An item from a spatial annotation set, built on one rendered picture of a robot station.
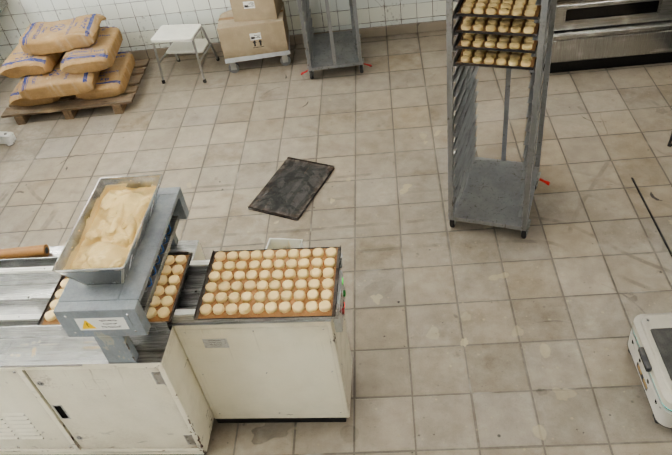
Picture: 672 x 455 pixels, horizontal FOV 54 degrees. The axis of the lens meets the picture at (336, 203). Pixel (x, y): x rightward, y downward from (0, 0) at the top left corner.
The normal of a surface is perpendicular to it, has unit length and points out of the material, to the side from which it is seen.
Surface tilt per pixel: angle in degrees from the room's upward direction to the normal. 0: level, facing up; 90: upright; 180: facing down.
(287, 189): 0
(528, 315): 0
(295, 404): 90
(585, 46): 92
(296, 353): 90
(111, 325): 90
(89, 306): 0
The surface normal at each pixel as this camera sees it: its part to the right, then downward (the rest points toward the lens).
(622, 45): -0.01, 0.69
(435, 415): -0.12, -0.75
